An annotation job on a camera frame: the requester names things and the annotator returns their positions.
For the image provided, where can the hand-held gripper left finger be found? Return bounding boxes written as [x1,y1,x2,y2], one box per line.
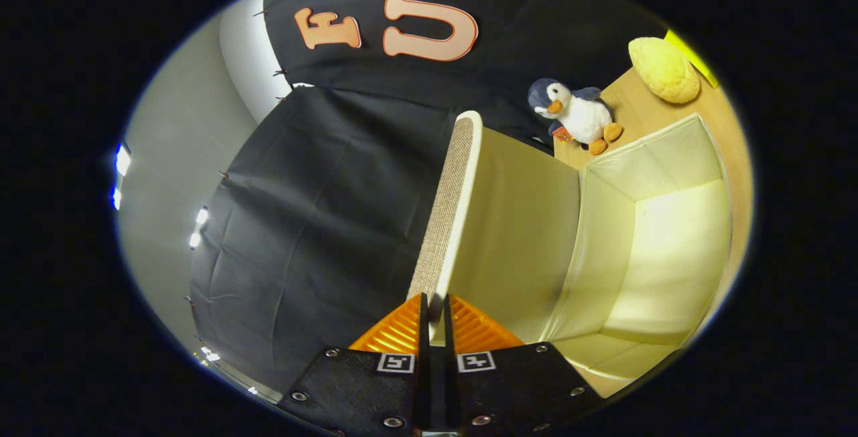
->
[277,292,431,436]

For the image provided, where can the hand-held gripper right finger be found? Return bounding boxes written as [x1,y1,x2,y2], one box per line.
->
[444,294,604,434]

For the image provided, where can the beige fabric storage box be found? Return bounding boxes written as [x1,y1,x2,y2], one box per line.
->
[408,111,733,397]

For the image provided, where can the black backdrop cloth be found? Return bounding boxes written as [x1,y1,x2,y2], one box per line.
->
[188,0,671,397]

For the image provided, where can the penguin plush toy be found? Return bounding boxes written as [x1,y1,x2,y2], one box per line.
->
[527,78,624,156]

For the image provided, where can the yellow round plush bun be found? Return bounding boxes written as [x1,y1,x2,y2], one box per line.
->
[628,37,701,105]

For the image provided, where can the yellow book with red circle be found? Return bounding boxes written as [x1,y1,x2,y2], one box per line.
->
[664,28,719,89]

